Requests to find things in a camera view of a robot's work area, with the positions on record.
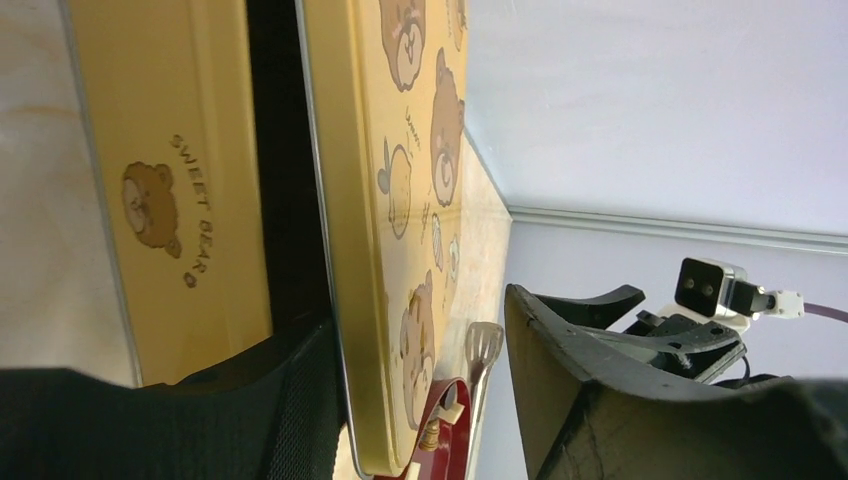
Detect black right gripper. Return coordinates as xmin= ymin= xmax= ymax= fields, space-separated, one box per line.
xmin=504 ymin=284 xmax=847 ymax=479

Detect caramel ridged chocolate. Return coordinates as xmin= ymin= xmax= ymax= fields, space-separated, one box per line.
xmin=418 ymin=417 xmax=441 ymax=452

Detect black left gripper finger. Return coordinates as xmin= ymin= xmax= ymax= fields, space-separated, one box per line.
xmin=1 ymin=320 xmax=342 ymax=479

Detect silver metal tongs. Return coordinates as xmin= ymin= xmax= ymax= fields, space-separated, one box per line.
xmin=465 ymin=322 xmax=504 ymax=479

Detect gold bear tin lid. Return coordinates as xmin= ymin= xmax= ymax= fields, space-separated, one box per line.
xmin=299 ymin=0 xmax=469 ymax=477

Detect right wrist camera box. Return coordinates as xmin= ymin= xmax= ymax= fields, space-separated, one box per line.
xmin=674 ymin=257 xmax=748 ymax=318

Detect red round tray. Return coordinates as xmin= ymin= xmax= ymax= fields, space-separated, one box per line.
xmin=374 ymin=377 xmax=471 ymax=480

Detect white square chocolate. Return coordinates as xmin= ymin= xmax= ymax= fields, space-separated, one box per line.
xmin=436 ymin=402 xmax=465 ymax=425

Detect gold chocolate box tin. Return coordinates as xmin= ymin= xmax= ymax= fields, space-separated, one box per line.
xmin=65 ymin=1 xmax=272 ymax=385

